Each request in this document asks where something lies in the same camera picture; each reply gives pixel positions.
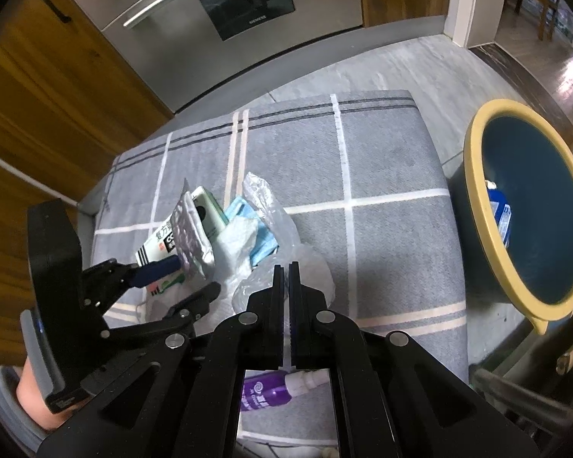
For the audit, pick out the blue white snack packet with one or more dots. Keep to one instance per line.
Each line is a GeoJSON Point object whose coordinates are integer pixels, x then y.
{"type": "Point", "coordinates": [499, 214]}

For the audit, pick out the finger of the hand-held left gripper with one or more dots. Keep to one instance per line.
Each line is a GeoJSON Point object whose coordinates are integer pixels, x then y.
{"type": "Point", "coordinates": [191, 303]}
{"type": "Point", "coordinates": [157, 269]}

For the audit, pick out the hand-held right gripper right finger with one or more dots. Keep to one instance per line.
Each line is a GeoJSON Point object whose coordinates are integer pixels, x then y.
{"type": "Point", "coordinates": [296, 305]}

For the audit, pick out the teal bin with yellow rim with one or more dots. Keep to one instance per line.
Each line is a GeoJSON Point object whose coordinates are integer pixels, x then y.
{"type": "Point", "coordinates": [544, 200]}

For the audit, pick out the clear water jug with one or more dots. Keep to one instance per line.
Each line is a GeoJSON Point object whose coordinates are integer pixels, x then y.
{"type": "Point", "coordinates": [569, 24]}

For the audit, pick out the white medicine box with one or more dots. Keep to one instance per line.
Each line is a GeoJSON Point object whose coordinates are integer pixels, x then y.
{"type": "Point", "coordinates": [160, 243]}

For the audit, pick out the silver blister pack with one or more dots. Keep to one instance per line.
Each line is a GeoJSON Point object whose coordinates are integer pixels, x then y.
{"type": "Point", "coordinates": [191, 238]}

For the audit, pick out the grey checked cushion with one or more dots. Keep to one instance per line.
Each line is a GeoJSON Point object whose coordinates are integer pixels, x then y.
{"type": "Point", "coordinates": [387, 248]}

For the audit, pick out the person's left forearm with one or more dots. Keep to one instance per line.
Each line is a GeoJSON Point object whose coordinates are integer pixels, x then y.
{"type": "Point", "coordinates": [31, 405]}

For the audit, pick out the stainless steel built-in oven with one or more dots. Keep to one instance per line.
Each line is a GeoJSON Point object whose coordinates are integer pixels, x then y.
{"type": "Point", "coordinates": [172, 57]}

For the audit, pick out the purple spray bottle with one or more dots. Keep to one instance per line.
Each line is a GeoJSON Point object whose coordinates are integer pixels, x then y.
{"type": "Point", "coordinates": [260, 389]}

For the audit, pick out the white tissue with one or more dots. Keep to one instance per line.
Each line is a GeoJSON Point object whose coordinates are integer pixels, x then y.
{"type": "Point", "coordinates": [234, 248]}

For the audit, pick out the wooden chair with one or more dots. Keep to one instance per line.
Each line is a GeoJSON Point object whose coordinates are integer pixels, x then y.
{"type": "Point", "coordinates": [549, 9]}

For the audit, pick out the blue face mask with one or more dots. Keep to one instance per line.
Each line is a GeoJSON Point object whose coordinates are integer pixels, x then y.
{"type": "Point", "coordinates": [262, 248]}

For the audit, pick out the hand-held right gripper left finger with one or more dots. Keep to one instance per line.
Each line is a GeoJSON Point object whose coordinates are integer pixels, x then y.
{"type": "Point", "coordinates": [277, 305]}

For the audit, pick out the green white box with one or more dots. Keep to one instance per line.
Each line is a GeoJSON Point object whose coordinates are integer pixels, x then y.
{"type": "Point", "coordinates": [210, 214]}

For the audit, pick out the clear plastic bag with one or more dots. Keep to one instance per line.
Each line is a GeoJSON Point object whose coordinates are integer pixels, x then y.
{"type": "Point", "coordinates": [310, 267]}

